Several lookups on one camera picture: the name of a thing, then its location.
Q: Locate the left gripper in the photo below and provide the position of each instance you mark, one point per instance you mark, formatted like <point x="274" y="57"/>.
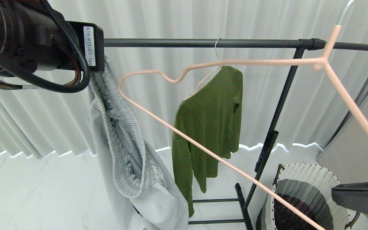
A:
<point x="37" y="41"/>

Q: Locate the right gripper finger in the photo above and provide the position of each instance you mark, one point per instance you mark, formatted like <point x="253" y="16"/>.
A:
<point x="366" y="198"/>

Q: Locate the pink clothes hanger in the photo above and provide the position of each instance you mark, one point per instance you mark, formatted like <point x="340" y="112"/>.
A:
<point x="323" y="62"/>
<point x="203" y="81"/>

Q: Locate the green printed shirt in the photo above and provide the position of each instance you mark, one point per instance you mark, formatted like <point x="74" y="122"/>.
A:
<point x="209" y="127"/>

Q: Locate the pale grey shorts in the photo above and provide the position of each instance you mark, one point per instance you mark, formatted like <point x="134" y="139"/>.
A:
<point x="158" y="198"/>

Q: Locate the white laundry basket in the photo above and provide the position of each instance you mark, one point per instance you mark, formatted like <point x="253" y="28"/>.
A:
<point x="311" y="174"/>

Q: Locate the black clothes rack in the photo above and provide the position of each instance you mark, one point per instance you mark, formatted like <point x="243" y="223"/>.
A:
<point x="203" y="43"/>

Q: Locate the white curtain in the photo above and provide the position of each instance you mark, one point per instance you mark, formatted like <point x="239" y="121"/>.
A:
<point x="171" y="105"/>

